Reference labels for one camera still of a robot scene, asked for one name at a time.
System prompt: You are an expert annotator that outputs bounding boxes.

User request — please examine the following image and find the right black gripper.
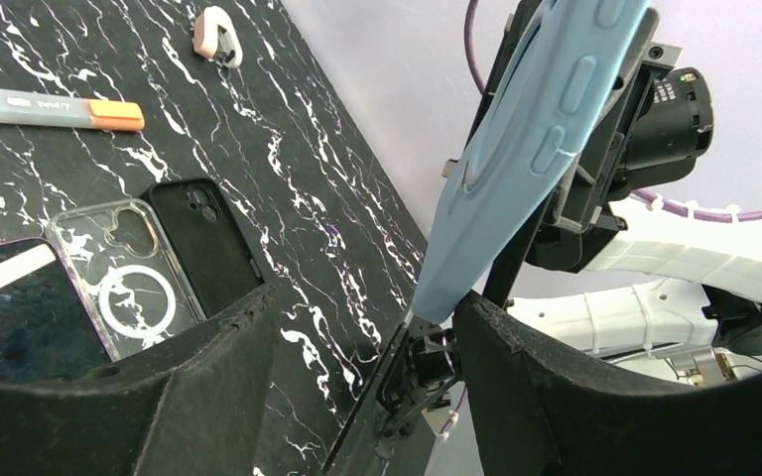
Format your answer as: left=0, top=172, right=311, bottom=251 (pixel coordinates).
left=482, top=8, right=713, bottom=309

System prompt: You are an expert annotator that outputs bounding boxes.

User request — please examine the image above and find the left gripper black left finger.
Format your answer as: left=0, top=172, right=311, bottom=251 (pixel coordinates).
left=0, top=285, right=279, bottom=475

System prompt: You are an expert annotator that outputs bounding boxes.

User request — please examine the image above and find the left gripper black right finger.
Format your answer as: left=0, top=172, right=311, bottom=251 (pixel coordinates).
left=453, top=293, right=762, bottom=475

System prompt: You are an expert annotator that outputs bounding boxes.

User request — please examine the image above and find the black phone case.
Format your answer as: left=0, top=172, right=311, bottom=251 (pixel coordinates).
left=140, top=178, right=265, bottom=317

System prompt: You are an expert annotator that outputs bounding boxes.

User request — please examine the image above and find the clear magsafe phone case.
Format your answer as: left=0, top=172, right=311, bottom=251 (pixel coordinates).
left=46, top=198, right=205, bottom=361

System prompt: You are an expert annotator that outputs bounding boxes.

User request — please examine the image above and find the purple phone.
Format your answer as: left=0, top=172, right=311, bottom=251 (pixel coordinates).
left=0, top=238, right=110, bottom=384

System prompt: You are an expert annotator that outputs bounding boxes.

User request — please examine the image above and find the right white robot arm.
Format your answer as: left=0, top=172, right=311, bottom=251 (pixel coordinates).
left=484, top=10, right=762, bottom=386

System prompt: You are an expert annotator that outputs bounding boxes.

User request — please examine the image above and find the grey and orange marker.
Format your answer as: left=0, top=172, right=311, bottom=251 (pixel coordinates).
left=0, top=88, right=145, bottom=132

